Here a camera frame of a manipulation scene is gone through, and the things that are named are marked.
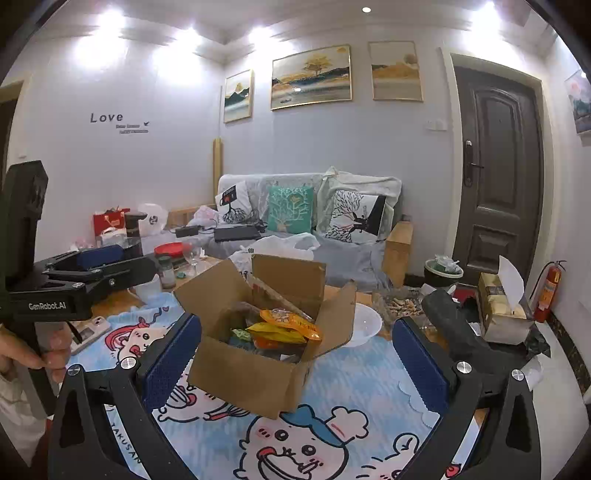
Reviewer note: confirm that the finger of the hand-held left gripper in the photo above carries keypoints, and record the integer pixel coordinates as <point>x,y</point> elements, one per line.
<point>99,256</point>
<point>124,272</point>

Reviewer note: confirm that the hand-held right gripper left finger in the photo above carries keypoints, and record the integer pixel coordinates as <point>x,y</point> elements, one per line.
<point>171,364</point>

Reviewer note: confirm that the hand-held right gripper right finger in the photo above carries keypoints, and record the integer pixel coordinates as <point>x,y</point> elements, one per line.
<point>420,364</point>

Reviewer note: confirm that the cardboard box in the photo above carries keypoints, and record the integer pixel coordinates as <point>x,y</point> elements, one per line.
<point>244,374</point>

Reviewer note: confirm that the green snack packet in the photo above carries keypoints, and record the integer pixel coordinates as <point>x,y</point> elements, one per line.
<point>241,335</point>

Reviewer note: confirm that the yellow snack packet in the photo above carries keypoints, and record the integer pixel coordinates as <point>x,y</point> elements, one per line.
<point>274,333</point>

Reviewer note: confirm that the orange white snack packet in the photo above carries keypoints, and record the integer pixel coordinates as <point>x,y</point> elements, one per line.
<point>291,322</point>

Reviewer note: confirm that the person's left forearm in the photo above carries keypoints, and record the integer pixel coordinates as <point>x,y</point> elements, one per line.
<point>18,415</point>

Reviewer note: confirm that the person's left hand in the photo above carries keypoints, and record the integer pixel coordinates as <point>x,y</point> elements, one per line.
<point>16,350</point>

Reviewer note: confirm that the white mug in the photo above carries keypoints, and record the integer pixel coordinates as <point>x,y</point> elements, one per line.
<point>147,290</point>

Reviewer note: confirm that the red gift bag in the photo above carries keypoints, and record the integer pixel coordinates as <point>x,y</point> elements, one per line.
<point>111,224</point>

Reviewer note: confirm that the glass jar dark lid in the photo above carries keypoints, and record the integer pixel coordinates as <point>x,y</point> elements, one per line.
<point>166,273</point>

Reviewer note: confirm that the red lid container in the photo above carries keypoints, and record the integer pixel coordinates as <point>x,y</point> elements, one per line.
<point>171,251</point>

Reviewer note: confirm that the white bag with logo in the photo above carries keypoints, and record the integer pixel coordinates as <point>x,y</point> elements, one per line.
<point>152,219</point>

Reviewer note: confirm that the pile of nut shells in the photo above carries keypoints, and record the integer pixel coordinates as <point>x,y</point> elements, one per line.
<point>399,307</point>

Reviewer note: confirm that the white bowl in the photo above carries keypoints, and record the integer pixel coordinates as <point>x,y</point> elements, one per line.
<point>364,325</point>

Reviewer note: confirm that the white handheld device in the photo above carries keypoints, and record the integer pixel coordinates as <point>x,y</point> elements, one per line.
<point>90,333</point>

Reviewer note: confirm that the cartoon printed blanket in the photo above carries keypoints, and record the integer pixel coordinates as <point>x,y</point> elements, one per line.
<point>351,378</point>

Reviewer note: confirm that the wine glass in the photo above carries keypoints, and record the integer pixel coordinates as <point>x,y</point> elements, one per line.
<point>194,256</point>

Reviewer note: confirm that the black power adapter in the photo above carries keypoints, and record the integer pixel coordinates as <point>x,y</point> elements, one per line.
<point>187,231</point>

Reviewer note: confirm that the dark bin with trash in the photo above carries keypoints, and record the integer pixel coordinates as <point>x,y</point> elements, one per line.
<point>443,274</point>

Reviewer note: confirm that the pink white plastic bag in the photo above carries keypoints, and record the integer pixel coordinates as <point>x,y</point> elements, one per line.
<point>205,216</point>

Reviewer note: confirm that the tissue box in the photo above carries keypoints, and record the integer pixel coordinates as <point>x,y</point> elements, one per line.
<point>503,309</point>

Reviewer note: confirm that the black laptop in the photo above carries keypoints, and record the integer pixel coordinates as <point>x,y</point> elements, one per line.
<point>236,233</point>

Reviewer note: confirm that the grey sofa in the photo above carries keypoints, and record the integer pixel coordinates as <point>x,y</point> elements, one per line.
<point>351,258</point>

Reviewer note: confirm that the black white pillow red tag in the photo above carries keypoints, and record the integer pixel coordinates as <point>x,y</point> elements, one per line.
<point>233,203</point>

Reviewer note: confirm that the yellow upright pole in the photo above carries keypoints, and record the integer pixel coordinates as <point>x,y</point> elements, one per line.
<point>218,161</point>

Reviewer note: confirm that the red fire extinguisher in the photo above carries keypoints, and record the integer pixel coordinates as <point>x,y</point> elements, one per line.
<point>549,290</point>

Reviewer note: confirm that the white tree print pillow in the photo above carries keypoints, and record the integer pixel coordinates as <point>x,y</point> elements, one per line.
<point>353,217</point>

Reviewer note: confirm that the teal tree print pillow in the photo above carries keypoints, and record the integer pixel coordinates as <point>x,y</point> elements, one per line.
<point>291,210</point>

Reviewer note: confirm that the white draped cloth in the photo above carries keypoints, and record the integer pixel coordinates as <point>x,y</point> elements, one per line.
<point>369,182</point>

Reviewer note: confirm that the dark brown door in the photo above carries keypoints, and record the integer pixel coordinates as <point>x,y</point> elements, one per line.
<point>501,175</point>

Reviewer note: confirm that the small framed landscape picture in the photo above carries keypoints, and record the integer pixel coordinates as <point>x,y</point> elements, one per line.
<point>238,96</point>

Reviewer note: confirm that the wide framed tree picture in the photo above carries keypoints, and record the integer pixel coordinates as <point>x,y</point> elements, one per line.
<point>310,77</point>

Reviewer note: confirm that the framed golden landscape picture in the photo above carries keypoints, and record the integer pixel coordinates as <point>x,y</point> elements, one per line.
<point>395,70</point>

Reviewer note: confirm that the framed picture pink sky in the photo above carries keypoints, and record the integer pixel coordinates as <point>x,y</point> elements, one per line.
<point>581,101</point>

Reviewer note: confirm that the white wall switch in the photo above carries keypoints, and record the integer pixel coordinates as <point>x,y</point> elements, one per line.
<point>434,125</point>

